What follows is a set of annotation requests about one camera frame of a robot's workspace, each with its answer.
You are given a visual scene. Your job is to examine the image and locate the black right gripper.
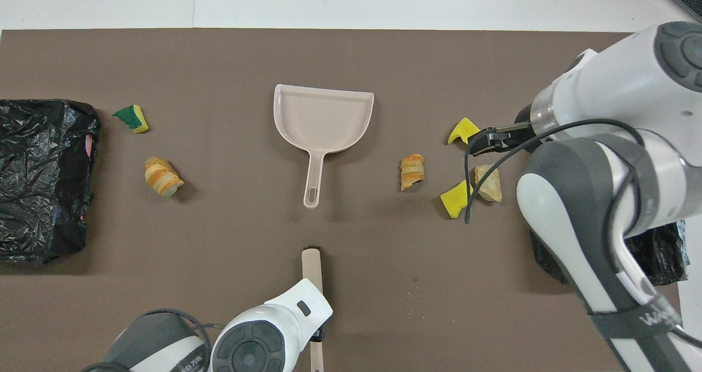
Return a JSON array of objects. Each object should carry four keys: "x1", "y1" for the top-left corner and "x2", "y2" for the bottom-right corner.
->
[{"x1": 467, "y1": 104, "x2": 541, "y2": 157}]

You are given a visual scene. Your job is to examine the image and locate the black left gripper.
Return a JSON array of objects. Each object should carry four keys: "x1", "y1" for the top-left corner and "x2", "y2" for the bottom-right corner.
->
[{"x1": 310, "y1": 317, "x2": 331, "y2": 344}]

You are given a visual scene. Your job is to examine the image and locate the beige hand brush black bristles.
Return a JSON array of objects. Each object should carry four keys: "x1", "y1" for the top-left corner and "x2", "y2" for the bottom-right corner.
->
[{"x1": 302, "y1": 246, "x2": 325, "y2": 372}]

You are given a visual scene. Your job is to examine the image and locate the beige plastic dustpan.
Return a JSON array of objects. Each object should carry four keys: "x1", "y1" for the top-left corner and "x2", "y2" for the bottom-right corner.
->
[{"x1": 273, "y1": 83, "x2": 375, "y2": 210}]

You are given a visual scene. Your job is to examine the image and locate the striped croissant toy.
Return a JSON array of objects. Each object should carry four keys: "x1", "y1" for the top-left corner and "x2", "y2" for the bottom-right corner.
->
[
  {"x1": 400, "y1": 154, "x2": 426, "y2": 191},
  {"x1": 144, "y1": 164, "x2": 185, "y2": 198}
]

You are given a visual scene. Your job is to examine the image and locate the green and yellow sponge piece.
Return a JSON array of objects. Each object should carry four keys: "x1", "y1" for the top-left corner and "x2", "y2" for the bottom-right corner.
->
[{"x1": 112, "y1": 104, "x2": 150, "y2": 134}]

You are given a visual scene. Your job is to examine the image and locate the deep black bagged bin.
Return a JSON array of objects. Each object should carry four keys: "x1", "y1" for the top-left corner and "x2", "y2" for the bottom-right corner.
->
[{"x1": 530, "y1": 218, "x2": 689, "y2": 288}]

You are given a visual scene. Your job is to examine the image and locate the flat black bagged bin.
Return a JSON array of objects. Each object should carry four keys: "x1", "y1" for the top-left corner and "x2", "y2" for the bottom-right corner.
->
[{"x1": 0, "y1": 99, "x2": 101, "y2": 264}]

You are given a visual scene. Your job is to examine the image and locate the beige bread chunk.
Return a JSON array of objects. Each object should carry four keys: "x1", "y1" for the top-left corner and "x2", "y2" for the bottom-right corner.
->
[{"x1": 474, "y1": 164, "x2": 503, "y2": 203}]

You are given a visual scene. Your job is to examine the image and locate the brown table mat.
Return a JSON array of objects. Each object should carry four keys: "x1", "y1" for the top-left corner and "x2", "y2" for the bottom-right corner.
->
[{"x1": 0, "y1": 29, "x2": 688, "y2": 372}]

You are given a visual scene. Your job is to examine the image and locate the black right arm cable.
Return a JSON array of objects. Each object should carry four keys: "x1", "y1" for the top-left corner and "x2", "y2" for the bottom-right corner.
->
[{"x1": 463, "y1": 119, "x2": 702, "y2": 348}]

